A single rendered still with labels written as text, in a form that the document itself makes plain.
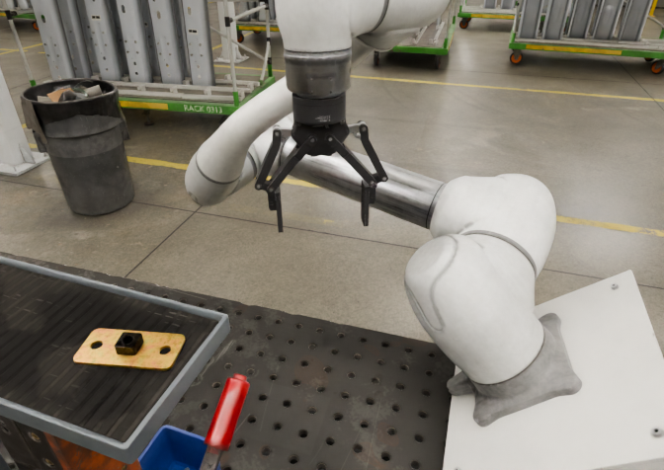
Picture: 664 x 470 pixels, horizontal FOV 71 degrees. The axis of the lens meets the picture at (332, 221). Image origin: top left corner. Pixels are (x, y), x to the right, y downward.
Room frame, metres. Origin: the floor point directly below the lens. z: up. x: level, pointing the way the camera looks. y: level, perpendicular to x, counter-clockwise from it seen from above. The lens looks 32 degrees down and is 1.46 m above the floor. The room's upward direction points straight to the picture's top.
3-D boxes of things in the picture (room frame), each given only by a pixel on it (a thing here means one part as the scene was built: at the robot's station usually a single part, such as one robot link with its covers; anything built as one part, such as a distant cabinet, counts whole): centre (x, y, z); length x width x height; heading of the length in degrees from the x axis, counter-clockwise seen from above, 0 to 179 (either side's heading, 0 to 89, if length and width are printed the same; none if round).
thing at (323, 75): (0.65, 0.02, 1.30); 0.09 x 0.09 x 0.06
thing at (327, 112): (0.64, 0.02, 1.23); 0.08 x 0.07 x 0.09; 97
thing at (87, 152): (2.59, 1.46, 0.36); 0.54 x 0.50 x 0.73; 163
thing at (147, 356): (0.28, 0.17, 1.17); 0.08 x 0.04 x 0.01; 85
